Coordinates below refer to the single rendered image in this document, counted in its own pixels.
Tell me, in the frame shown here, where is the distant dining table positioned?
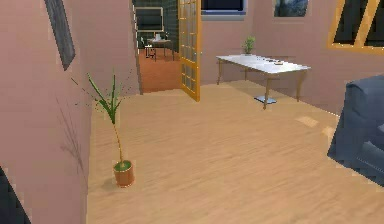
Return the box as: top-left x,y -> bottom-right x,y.
146,33 -> 175,62

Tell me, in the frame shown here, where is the yellow glazed room door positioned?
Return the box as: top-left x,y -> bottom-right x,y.
177,0 -> 203,103

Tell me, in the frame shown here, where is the dark chair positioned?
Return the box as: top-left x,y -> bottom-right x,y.
144,45 -> 158,62

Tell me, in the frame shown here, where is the grey flat floor pad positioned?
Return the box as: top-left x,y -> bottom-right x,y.
253,95 -> 278,105

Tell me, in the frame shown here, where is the white table with wooden legs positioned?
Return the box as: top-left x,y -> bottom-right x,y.
215,54 -> 312,111

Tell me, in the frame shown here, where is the small green potted plant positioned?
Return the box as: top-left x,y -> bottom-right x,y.
242,35 -> 257,56

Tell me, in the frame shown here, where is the tall plant in orange pot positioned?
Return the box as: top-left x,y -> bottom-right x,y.
71,70 -> 136,188

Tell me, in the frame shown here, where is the grey framed television set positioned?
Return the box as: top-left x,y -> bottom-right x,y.
200,0 -> 248,22

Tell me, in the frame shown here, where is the blue sofa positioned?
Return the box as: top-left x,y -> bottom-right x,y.
326,74 -> 384,188

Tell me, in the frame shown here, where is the yellow framed window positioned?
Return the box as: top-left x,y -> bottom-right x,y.
326,0 -> 384,56

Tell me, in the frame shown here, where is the dark window with pale frame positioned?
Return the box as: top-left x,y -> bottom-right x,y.
134,6 -> 165,34

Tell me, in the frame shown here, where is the blue framed wall picture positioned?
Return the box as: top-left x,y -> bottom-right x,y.
273,0 -> 309,18

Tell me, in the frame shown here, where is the dark framed wall picture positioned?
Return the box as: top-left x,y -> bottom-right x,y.
44,0 -> 77,72

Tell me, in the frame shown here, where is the black object at wall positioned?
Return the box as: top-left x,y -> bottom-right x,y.
0,165 -> 32,224

